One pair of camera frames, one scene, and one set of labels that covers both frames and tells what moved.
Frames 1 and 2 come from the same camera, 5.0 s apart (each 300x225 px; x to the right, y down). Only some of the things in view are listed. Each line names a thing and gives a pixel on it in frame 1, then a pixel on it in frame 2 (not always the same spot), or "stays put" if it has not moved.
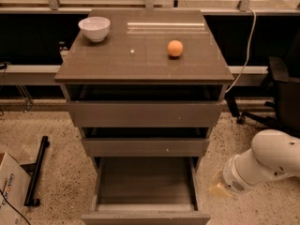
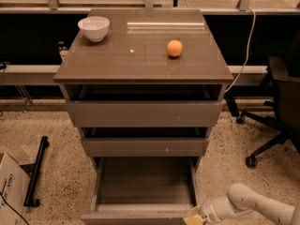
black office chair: (284, 77) stays put
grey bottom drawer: (145, 190) stays put
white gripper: (232, 178) -> (208, 210)
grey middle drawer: (146, 142) stays put
